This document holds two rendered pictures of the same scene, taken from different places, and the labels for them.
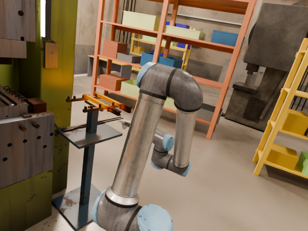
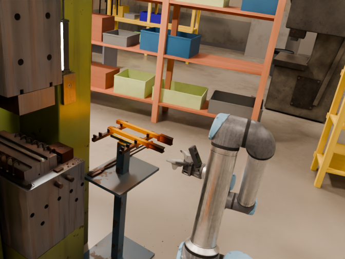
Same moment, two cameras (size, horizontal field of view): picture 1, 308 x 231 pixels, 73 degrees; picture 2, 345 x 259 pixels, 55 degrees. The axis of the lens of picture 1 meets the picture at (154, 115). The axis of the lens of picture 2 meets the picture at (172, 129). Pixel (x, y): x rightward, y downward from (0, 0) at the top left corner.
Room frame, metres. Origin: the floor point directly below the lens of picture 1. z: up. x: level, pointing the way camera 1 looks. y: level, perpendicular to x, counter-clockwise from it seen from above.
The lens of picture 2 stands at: (-0.36, 0.37, 1.90)
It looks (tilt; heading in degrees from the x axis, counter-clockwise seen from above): 24 degrees down; 354
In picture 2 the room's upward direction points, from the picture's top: 7 degrees clockwise
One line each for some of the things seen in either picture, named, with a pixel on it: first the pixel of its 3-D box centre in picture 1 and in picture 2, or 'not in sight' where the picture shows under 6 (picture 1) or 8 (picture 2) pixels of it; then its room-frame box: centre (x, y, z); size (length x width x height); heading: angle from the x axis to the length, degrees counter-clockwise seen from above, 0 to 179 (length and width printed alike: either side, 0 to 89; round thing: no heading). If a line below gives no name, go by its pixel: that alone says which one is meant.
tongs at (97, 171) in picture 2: (96, 123); (122, 158); (1.62, 0.47, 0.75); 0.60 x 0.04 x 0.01; 144
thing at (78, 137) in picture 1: (90, 132); (121, 172); (1.46, 0.46, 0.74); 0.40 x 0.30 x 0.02; 145
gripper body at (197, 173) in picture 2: not in sight; (194, 167); (1.18, 0.06, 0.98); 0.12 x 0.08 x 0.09; 55
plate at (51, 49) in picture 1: (51, 55); (68, 88); (1.44, 0.78, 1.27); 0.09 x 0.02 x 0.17; 147
